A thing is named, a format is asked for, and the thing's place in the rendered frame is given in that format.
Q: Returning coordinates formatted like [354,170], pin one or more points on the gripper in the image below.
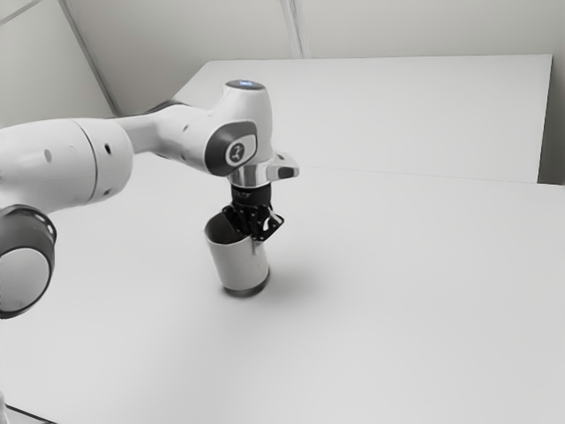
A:
[250,196]

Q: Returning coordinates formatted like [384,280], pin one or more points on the white cylindrical mug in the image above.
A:
[240,265]

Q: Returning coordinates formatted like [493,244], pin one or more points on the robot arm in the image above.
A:
[176,132]

